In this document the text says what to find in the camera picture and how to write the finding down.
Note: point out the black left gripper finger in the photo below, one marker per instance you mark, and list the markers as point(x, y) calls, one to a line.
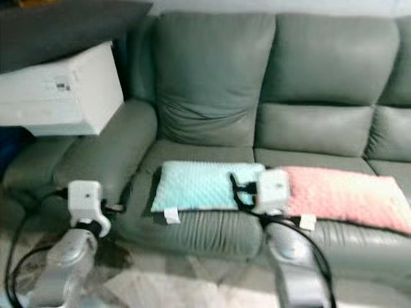
point(121, 194)

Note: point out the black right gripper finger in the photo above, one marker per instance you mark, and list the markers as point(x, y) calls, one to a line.
point(236, 191)

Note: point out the teal dotted pillow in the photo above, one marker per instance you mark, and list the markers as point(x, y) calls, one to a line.
point(199, 186)

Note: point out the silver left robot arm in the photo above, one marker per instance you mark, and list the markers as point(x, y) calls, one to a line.
point(64, 263)

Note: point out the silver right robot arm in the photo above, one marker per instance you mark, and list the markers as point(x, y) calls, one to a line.
point(295, 269)

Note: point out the pink dotted pillow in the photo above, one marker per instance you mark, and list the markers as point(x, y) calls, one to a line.
point(340, 196)

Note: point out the grey-green leather sofa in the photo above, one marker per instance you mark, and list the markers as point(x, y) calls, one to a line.
point(205, 64)

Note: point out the white box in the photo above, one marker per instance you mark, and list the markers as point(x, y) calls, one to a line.
point(58, 96)

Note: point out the blue hard-shell suitcase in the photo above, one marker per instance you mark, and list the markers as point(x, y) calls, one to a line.
point(8, 151)

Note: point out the dark grey cushion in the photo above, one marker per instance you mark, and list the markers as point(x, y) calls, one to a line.
point(64, 29)

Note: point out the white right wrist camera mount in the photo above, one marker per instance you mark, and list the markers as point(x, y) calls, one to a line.
point(273, 189)

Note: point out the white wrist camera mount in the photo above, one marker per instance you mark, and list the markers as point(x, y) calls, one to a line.
point(273, 189)
point(83, 196)

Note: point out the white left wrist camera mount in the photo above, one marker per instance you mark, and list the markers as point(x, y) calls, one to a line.
point(83, 196)

